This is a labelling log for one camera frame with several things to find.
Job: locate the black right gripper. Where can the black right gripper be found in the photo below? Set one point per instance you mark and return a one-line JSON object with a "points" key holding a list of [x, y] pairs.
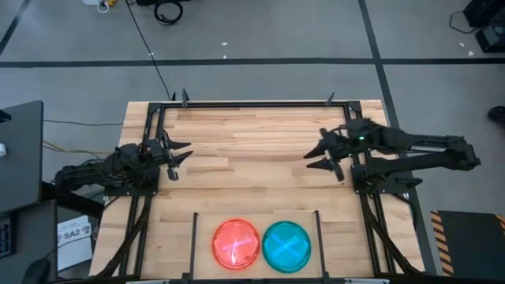
{"points": [[349, 140]]}

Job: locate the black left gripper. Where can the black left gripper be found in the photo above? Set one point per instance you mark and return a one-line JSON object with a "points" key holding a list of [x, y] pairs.
{"points": [[159, 152]]}

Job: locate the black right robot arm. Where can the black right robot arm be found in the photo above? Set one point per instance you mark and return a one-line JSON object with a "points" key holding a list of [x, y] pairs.
{"points": [[434, 158]]}

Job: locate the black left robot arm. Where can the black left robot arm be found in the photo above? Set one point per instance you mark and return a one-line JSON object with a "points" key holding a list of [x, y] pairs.
{"points": [[98, 169]]}

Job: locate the white sheet marked SA2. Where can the white sheet marked SA2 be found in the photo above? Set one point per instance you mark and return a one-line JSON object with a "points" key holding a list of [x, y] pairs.
{"points": [[75, 244]]}

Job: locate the dark grey desk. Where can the dark grey desk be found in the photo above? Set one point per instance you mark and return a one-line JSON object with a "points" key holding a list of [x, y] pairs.
{"points": [[21, 158]]}

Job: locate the dark grey cabinet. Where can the dark grey cabinet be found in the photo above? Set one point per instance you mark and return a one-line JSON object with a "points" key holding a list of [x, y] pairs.
{"points": [[31, 236]]}

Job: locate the black platform with hazard stripes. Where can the black platform with hazard stripes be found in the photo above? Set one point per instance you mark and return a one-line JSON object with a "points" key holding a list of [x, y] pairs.
{"points": [[473, 244]]}

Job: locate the small white object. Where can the small white object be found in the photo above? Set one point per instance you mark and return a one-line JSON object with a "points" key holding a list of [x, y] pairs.
{"points": [[2, 150]]}

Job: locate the person's shoe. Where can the person's shoe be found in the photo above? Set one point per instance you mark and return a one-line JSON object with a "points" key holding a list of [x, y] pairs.
{"points": [[498, 114]]}

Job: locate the dark rounded object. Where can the dark rounded object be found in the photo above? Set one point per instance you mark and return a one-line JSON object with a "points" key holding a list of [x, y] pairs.
{"points": [[35, 273]]}

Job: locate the black panel with buttons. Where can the black panel with buttons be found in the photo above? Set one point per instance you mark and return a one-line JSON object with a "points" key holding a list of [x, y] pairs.
{"points": [[6, 236]]}

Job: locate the black equipment case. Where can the black equipment case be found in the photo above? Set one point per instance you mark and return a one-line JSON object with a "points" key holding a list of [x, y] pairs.
{"points": [[485, 12], [493, 39]]}

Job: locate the black metal table frame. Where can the black metal table frame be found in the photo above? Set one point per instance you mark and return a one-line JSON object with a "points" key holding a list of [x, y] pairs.
{"points": [[252, 104]]}

